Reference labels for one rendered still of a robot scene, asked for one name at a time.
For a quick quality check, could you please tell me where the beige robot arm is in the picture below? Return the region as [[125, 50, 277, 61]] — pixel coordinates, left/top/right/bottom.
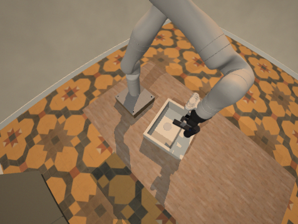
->
[[120, 0, 255, 114]]

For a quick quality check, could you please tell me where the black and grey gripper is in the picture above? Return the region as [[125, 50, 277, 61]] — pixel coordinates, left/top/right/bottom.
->
[[180, 93, 216, 128]]

